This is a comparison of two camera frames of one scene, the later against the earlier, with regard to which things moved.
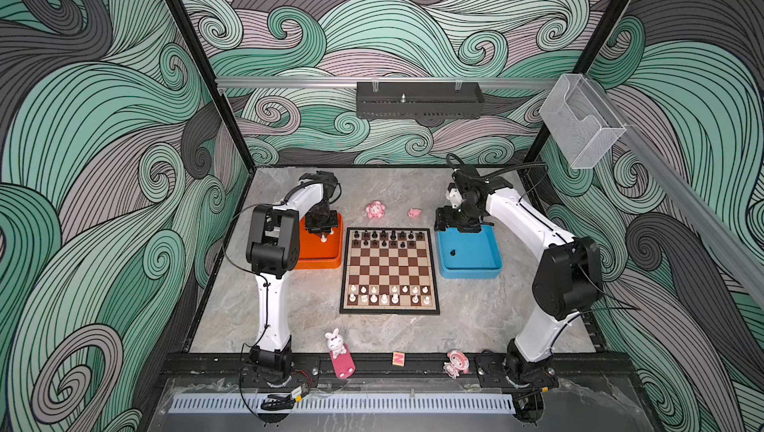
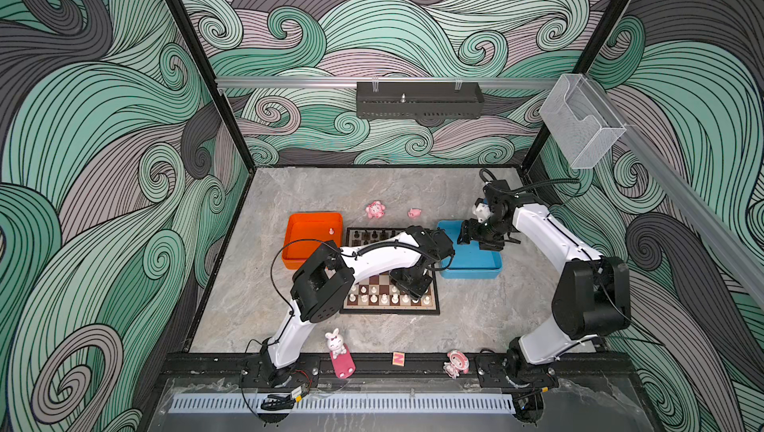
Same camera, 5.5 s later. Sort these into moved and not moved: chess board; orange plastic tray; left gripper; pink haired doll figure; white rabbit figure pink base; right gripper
Moved: left gripper; right gripper
Not moved: orange plastic tray; pink haired doll figure; chess board; white rabbit figure pink base
